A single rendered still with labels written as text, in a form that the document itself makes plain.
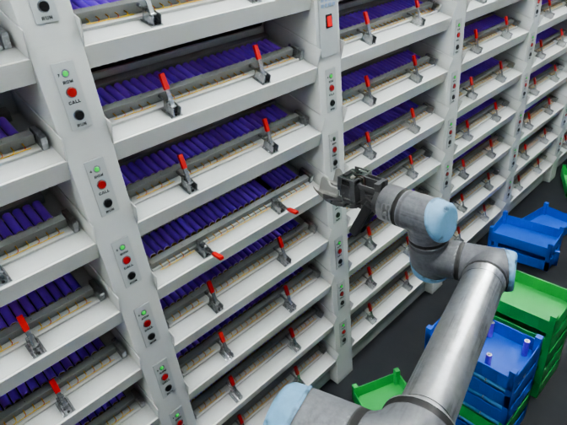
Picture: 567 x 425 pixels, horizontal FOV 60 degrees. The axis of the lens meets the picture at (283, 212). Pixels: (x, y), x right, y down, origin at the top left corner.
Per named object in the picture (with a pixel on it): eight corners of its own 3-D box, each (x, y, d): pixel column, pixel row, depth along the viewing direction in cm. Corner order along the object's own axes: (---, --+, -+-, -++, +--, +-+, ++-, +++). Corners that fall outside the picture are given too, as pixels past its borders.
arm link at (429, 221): (440, 255, 106) (438, 219, 100) (391, 235, 114) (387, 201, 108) (461, 230, 110) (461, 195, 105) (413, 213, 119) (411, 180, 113)
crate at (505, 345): (539, 353, 158) (544, 336, 154) (511, 392, 147) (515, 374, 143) (455, 313, 178) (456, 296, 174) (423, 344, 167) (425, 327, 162)
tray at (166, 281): (322, 200, 153) (329, 177, 146) (157, 301, 119) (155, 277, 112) (278, 166, 162) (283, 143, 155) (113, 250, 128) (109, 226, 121)
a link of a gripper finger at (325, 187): (312, 169, 128) (342, 176, 122) (314, 190, 131) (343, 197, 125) (305, 174, 126) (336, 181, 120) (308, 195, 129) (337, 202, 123)
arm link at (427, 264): (453, 292, 113) (452, 253, 105) (405, 281, 119) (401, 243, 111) (464, 265, 119) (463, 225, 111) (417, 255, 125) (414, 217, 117)
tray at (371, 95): (444, 81, 183) (458, 46, 173) (339, 134, 149) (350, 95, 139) (401, 58, 192) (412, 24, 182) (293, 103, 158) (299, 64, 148)
